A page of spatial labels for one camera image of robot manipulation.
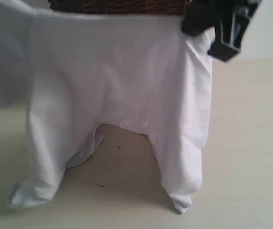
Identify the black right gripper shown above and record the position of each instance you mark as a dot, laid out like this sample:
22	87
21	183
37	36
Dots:
233	18

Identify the dark brown wicker basket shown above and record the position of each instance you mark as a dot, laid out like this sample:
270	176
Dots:
121	7

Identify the white t-shirt with red lettering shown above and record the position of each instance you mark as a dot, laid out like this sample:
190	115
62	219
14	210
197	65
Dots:
80	71

